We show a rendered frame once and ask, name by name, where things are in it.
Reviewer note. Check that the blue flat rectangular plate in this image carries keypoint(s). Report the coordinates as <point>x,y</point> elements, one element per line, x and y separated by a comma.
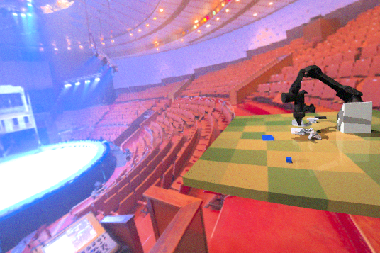
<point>267,137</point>

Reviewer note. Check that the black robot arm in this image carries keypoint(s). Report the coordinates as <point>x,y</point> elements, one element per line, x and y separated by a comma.
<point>346,93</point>

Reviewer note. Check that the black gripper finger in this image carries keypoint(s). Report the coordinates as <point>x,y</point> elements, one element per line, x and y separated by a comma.
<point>299,120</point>

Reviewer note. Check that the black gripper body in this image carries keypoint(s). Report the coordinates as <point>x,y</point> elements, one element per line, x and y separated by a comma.
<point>299,109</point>

